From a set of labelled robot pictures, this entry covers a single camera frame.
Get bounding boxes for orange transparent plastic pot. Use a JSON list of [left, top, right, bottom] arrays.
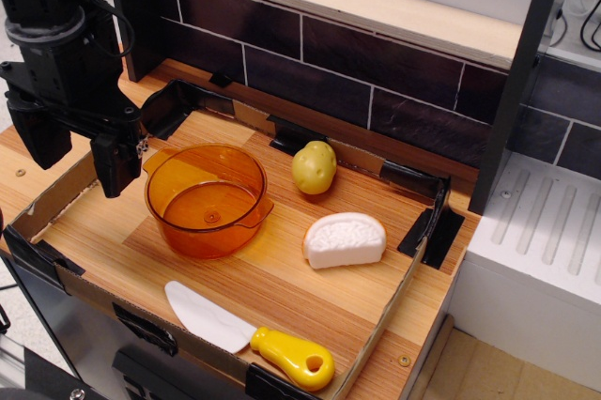
[[143, 143, 274, 259]]

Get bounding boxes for white toy sushi piece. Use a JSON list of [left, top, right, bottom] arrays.
[[302, 212, 387, 269]]

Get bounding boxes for white drainboard sink unit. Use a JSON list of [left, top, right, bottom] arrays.
[[450, 154, 600, 390]]

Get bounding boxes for cardboard fence with black tape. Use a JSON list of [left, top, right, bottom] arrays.
[[3, 105, 450, 399]]

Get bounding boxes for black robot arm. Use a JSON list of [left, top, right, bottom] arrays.
[[1, 0, 145, 198]]

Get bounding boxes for toy knife yellow handle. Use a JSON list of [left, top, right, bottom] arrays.
[[164, 281, 335, 392]]

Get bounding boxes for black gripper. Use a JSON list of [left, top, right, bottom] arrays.
[[5, 5, 142, 198]]

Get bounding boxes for dark tiled backsplash shelf unit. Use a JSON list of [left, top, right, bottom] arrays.
[[116, 0, 553, 213]]

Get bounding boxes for yellow toy potato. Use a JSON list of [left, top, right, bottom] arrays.
[[292, 141, 337, 194]]

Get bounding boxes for black cables in background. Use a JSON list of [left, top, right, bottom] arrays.
[[548, 0, 601, 52]]

